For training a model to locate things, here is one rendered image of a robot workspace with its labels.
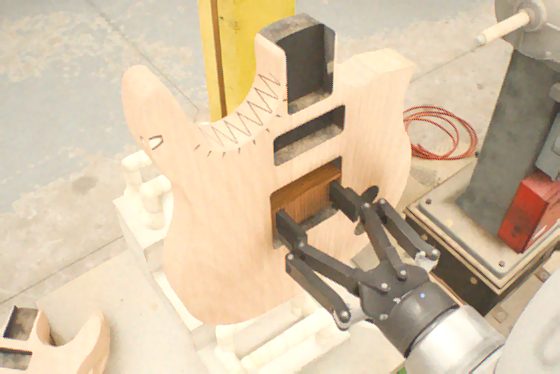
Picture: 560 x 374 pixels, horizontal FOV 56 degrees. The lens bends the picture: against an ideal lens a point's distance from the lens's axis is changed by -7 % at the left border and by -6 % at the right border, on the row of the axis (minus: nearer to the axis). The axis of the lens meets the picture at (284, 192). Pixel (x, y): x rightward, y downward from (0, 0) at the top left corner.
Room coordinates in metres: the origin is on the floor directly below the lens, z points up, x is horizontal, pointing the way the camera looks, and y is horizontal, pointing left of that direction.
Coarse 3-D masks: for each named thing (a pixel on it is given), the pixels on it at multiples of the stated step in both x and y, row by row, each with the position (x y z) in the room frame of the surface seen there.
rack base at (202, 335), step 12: (156, 276) 0.59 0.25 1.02; (156, 288) 0.60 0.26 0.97; (168, 288) 0.57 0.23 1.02; (168, 300) 0.54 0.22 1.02; (180, 312) 0.52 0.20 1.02; (180, 324) 0.51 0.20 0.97; (192, 324) 0.49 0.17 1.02; (204, 324) 0.49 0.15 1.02; (192, 336) 0.47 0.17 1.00; (204, 336) 0.49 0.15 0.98
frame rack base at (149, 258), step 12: (168, 192) 0.75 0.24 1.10; (120, 204) 0.71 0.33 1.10; (168, 204) 0.71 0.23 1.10; (120, 216) 0.69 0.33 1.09; (132, 216) 0.68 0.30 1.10; (168, 216) 0.68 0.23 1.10; (132, 228) 0.65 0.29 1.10; (144, 228) 0.65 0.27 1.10; (132, 240) 0.66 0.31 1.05; (144, 240) 0.62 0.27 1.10; (156, 240) 0.62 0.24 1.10; (132, 252) 0.70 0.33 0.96; (144, 252) 0.60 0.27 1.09; (156, 252) 0.62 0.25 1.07; (144, 264) 0.63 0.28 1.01; (156, 264) 0.61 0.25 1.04
